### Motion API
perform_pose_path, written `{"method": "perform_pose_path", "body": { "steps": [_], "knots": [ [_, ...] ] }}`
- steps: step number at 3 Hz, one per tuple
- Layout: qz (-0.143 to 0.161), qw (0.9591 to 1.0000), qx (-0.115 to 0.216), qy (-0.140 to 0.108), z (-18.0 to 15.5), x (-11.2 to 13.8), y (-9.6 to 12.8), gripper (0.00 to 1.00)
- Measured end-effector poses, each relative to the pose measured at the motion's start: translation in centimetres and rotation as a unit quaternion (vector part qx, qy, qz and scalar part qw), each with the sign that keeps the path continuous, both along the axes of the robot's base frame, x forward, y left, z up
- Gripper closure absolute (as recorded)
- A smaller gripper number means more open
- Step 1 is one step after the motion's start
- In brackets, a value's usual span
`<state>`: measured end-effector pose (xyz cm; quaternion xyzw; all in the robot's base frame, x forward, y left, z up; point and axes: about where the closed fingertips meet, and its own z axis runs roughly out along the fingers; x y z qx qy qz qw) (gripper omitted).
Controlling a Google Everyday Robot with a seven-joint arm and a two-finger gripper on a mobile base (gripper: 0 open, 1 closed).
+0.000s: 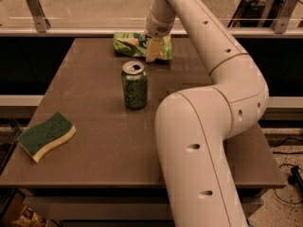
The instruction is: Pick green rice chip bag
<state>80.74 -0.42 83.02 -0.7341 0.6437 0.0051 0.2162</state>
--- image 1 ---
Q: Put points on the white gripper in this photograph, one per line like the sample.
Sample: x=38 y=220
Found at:
x=158 y=28

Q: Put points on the green rice chip bag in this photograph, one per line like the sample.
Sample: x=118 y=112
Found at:
x=136 y=45

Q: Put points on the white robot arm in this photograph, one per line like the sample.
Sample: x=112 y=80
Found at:
x=191 y=125

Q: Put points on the green soda can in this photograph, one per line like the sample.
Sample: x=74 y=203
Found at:
x=135 y=84

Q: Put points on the glass railing panel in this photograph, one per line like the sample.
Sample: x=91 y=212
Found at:
x=96 y=13

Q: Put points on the green yellow sponge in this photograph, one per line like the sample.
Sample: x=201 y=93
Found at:
x=42 y=138

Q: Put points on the left metal railing bracket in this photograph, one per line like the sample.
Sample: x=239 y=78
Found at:
x=41 y=23

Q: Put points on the metal railing bracket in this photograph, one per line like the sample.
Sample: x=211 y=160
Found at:
x=289 y=17
x=41 y=23

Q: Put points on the right metal railing bracket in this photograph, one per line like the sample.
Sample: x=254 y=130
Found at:
x=289 y=17

